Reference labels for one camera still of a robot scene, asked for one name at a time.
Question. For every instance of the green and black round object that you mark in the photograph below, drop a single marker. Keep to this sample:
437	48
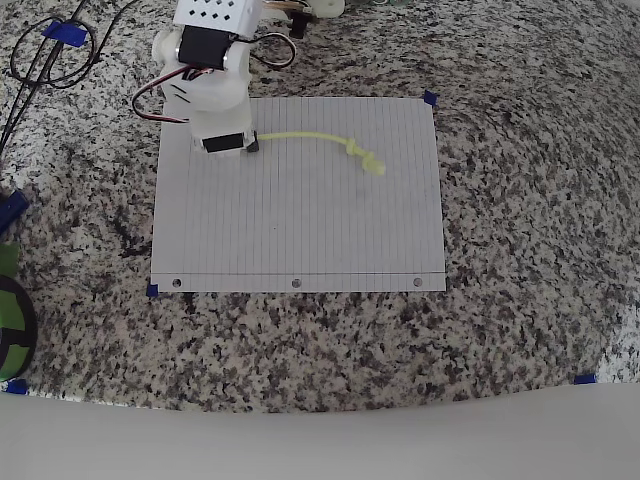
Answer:
12	310

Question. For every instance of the lined paper sheet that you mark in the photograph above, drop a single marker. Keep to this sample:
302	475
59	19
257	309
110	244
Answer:
300	225

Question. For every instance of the small black camera board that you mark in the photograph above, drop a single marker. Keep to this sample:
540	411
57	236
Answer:
299	26

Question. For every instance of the blue tape piece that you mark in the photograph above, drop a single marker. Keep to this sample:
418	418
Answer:
16	386
152	290
12	210
65	34
585	379
431	99

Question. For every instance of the white board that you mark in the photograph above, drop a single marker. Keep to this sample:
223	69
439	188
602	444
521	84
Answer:
320	445

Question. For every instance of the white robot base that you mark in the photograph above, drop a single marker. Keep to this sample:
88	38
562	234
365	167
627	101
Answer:
327	7

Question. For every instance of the green tape piece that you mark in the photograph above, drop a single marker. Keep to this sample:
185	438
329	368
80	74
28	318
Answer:
9	257

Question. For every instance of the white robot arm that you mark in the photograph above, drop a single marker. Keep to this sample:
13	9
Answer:
215	20

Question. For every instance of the wooden block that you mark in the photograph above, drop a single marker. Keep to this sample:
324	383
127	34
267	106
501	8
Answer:
282	3

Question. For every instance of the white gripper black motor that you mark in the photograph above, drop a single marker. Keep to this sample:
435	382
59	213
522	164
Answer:
223	144

